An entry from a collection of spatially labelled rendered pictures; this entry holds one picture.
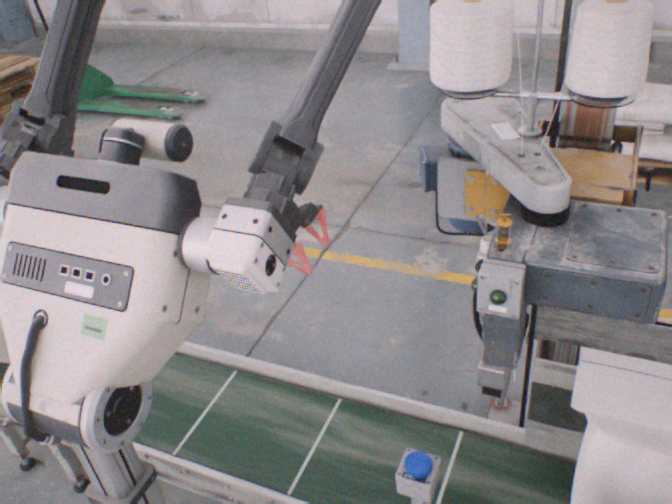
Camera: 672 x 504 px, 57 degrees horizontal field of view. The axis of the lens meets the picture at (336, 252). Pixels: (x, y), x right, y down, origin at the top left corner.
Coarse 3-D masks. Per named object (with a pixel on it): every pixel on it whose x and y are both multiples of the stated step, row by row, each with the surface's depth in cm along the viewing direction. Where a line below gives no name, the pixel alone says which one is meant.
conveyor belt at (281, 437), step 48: (192, 384) 224; (240, 384) 222; (144, 432) 208; (192, 432) 206; (240, 432) 204; (288, 432) 202; (336, 432) 200; (384, 432) 199; (432, 432) 197; (288, 480) 187; (336, 480) 186; (384, 480) 184; (480, 480) 181; (528, 480) 180
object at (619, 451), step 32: (608, 352) 133; (576, 384) 141; (608, 384) 138; (640, 384) 134; (608, 416) 142; (640, 416) 139; (608, 448) 139; (640, 448) 135; (576, 480) 154; (608, 480) 143; (640, 480) 138
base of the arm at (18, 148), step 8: (0, 144) 125; (8, 144) 123; (16, 144) 124; (0, 152) 123; (8, 152) 123; (16, 152) 123; (0, 160) 121; (8, 160) 122; (16, 160) 122; (0, 168) 118; (8, 168) 121; (8, 176) 120
